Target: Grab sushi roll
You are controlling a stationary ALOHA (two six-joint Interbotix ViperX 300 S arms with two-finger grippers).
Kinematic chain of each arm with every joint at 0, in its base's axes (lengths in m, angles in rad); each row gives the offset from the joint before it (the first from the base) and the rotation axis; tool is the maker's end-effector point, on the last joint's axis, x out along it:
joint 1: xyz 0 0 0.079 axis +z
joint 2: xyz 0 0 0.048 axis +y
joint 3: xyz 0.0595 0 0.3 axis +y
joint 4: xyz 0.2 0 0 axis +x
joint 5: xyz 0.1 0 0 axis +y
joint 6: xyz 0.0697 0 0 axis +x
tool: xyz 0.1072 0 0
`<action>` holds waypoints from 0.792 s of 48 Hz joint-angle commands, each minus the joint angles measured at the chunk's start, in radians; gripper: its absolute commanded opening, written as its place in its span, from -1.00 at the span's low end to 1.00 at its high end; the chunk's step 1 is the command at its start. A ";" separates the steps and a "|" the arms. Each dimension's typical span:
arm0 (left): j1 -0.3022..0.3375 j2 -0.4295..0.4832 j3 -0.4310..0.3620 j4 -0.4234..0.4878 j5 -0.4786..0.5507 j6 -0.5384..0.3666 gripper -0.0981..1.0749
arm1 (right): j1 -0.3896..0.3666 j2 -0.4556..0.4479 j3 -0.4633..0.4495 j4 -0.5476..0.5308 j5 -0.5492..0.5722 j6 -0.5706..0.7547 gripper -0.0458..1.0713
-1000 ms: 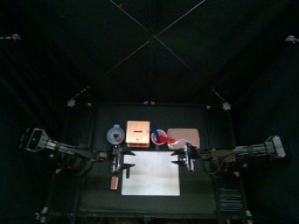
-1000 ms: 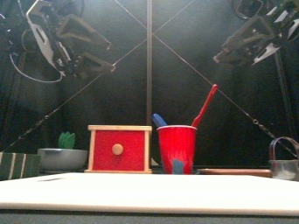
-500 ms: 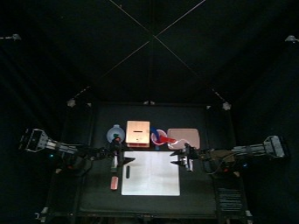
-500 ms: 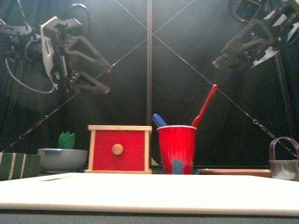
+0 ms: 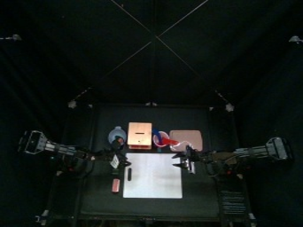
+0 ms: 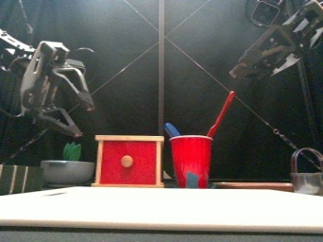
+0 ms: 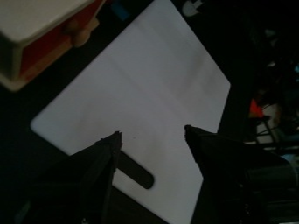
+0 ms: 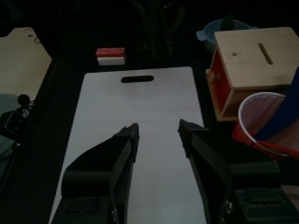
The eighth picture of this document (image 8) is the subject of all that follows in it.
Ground red plastic cup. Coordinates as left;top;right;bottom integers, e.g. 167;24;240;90
229;91;299;161

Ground red white nigiri sushi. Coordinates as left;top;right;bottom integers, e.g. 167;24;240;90
94;46;126;67

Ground white cutting board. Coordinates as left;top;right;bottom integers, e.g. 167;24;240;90
48;66;208;224

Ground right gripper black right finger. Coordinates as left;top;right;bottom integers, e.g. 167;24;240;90
177;118;283;224

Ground green toy vegetable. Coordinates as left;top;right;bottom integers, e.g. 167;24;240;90
219;12;236;32

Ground black device with cable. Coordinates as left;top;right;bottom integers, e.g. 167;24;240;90
0;94;36;143

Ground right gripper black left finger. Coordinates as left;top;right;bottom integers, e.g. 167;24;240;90
49;122;141;224

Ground light blue bowl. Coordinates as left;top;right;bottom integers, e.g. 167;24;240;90
195;18;257;53

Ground wooden slotted box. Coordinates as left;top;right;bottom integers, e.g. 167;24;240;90
204;26;299;123

